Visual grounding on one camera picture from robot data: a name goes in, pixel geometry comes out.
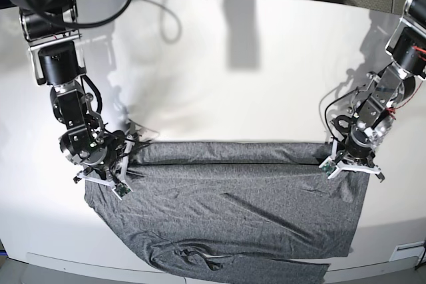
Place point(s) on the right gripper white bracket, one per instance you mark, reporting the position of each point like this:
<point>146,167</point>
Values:
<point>107,165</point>

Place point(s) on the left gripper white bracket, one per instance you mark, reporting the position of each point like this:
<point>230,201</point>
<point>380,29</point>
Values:
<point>354,153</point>

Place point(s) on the grey long-sleeve T-shirt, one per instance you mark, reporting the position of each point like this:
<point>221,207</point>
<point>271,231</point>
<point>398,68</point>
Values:
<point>234,212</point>

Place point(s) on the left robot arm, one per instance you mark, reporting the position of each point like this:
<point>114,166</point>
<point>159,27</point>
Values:
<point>373,106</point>

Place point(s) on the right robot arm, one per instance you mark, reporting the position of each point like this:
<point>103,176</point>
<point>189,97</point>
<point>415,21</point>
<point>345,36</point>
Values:
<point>51,29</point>

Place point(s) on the white label plate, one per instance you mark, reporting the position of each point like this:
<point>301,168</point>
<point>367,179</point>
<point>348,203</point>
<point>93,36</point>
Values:
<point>408,250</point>

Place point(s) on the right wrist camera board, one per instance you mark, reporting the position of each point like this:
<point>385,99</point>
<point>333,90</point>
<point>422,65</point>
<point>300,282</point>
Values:
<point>121,189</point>

